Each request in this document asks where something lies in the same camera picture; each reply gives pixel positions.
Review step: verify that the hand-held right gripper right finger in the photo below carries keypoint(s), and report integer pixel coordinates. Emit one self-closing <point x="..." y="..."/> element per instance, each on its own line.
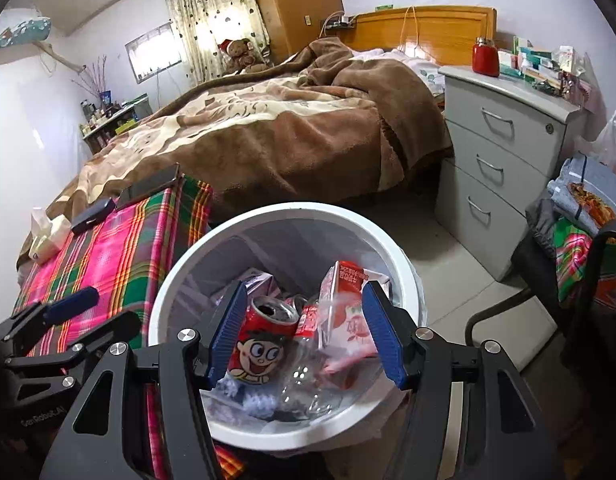
<point x="383" y="335"/>

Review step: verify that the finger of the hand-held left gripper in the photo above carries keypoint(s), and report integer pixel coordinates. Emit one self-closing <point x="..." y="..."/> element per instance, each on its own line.
<point x="70" y="302"/>
<point x="88" y="345"/>

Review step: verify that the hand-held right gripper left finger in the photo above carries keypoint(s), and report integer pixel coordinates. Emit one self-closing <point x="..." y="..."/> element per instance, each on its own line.
<point x="228" y="335"/>

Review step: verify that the red drink can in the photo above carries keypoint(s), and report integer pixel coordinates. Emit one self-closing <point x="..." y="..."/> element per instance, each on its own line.
<point x="260" y="345"/>

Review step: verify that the red white drink carton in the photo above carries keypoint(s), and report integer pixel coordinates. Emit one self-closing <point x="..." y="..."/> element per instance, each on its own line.
<point x="345" y="310"/>

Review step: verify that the small white packet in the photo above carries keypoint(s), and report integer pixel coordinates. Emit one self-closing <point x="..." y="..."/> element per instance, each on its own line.
<point x="260" y="282"/>

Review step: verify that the white fluffy scrubber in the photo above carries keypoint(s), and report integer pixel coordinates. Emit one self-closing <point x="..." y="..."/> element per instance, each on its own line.
<point x="248" y="400"/>

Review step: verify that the clear bottle with red label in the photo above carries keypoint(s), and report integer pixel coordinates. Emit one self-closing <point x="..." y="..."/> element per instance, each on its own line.
<point x="308" y="375"/>

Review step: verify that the translucent bin liner bag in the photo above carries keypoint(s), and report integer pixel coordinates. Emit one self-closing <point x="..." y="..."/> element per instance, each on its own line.
<point x="268" y="245"/>

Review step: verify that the white round trash bin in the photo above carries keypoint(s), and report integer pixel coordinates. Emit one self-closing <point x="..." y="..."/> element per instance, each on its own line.
<point x="298" y="211"/>

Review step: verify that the soft tissue pack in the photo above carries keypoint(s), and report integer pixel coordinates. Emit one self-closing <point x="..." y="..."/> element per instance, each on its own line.
<point x="48" y="237"/>

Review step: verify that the pink green plaid tablecloth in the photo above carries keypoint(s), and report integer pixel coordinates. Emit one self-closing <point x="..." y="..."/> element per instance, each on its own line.
<point x="118" y="250"/>

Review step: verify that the dark blue glasses case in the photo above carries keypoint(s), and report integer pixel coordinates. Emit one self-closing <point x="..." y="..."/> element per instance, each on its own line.
<point x="93" y="216"/>

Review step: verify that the black chair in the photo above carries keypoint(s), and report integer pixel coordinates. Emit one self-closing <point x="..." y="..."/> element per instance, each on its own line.
<point x="493" y="315"/>

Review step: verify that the black smartphone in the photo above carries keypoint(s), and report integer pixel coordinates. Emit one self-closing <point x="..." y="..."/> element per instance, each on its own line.
<point x="148" y="185"/>

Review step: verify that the shelf with bottles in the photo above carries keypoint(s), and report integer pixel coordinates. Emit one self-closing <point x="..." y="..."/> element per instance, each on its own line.
<point x="113" y="125"/>

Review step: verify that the brown beige blanket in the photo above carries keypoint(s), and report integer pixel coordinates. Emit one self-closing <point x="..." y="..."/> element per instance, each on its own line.
<point x="268" y="145"/>

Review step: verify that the grey drawer nightstand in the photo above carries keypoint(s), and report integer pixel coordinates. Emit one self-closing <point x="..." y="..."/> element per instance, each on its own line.
<point x="498" y="175"/>

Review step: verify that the dried branches in vase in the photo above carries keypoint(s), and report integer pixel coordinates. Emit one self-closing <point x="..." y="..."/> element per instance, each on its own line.
<point x="93" y="80"/>

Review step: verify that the wrapped air conditioner pipe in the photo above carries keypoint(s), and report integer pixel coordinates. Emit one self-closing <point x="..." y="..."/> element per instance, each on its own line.
<point x="60" y="60"/>

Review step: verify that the small window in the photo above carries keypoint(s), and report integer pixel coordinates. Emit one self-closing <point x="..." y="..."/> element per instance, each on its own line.
<point x="155" y="52"/>

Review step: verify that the pale pink bed sheet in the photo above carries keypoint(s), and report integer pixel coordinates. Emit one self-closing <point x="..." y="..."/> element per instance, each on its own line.
<point x="403" y="70"/>

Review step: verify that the brown teddy bear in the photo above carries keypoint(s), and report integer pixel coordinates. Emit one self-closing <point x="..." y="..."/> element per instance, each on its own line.
<point x="243" y="55"/>

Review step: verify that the red jar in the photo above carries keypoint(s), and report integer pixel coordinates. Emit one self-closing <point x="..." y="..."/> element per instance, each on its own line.
<point x="485" y="59"/>

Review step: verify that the white plastic bag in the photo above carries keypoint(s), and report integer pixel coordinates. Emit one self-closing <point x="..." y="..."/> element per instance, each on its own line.
<point x="613" y="140"/>

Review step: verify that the wooden bed headboard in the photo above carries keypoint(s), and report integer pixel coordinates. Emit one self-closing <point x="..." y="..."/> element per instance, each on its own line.
<point x="438" y="30"/>

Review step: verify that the pile of small boxes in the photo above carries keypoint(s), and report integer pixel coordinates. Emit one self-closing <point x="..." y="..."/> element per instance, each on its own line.
<point x="543" y="67"/>

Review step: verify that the power strip with chargers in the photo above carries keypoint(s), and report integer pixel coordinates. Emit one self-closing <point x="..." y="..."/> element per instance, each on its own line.
<point x="340" y="22"/>

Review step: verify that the patterned curtain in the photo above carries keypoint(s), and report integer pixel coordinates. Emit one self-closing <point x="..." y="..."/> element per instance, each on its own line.
<point x="208" y="15"/>

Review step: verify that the wooden wardrobe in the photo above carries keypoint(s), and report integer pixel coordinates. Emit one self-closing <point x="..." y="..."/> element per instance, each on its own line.
<point x="298" y="5"/>

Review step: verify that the covered wall air conditioner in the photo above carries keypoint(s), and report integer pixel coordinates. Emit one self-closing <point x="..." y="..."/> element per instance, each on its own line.
<point x="18" y="32"/>

